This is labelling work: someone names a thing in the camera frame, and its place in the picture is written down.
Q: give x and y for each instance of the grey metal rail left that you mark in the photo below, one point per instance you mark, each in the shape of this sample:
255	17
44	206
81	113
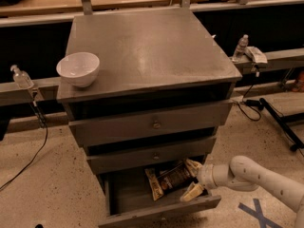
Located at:
44	90

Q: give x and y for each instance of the clear hand sanitizer bottle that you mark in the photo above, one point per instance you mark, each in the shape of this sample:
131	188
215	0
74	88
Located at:
21	78

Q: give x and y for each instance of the black stand leg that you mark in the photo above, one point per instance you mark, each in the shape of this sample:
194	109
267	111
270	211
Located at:
283	123

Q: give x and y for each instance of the white ceramic bowl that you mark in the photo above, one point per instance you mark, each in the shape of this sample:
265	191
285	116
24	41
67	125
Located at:
79	69

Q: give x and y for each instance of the grey wooden drawer cabinet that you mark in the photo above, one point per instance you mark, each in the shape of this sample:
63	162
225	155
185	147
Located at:
150	59

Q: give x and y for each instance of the brown chip bag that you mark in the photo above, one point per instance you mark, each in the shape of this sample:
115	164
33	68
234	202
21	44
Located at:
167	181

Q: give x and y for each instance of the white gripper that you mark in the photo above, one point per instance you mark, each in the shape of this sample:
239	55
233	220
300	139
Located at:
206	176

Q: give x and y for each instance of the bottom grey open drawer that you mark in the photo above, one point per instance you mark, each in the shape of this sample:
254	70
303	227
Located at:
129	201

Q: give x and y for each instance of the middle grey drawer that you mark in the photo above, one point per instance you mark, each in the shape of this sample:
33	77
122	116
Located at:
175	151

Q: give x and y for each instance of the black power adapter with cable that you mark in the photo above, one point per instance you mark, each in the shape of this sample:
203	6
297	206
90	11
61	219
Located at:
247	104

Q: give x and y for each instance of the grey metal rail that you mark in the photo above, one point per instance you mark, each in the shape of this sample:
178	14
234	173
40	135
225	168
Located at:
277	60
44	90

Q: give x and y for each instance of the top grey drawer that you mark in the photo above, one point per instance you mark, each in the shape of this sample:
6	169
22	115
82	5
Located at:
151	123

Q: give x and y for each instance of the blue tape cross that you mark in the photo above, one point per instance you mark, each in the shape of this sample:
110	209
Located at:
258	214

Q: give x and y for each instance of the grey metal rail right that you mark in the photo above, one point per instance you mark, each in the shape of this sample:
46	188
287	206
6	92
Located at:
277	60

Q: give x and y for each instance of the clear plastic water bottle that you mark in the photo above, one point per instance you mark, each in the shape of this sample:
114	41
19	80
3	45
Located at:
240	48

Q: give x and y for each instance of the white folded paper packet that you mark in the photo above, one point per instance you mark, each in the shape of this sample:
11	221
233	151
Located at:
256	55

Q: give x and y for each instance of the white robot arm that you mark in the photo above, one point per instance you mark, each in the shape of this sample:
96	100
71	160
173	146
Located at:
245	175

